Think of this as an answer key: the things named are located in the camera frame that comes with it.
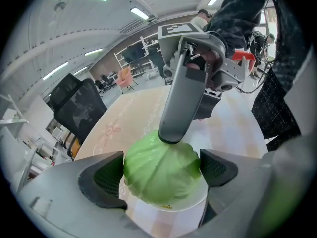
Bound pink armchair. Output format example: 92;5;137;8
115;66;139;94

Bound person's black patterned jacket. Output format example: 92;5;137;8
262;0;311;95

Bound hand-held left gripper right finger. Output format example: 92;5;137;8
198;134;312;235

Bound black mesh office chair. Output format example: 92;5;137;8
48;72;109;159

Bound white open shelving frame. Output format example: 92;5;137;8
113;32;159;79

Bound person's right hand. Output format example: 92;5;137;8
185;47;221;71

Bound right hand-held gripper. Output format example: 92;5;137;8
157;22;249;145

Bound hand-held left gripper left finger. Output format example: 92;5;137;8
15;150;155;238

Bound green cabbage head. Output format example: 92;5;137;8
123;129;202;207

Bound table with checkered cloth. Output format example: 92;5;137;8
73;85;269;236

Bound white round plate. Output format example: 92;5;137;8
118;174;209;213

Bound black monitor screen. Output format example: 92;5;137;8
122;44;147;64

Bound white ceiling smoke detector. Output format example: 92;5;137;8
54;1;68;12

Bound white cluttered storage shelf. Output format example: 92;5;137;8
0;92;75;188

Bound person's black trousers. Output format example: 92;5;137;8
251;67;302;152

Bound person's right forearm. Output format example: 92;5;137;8
204;0;267;57

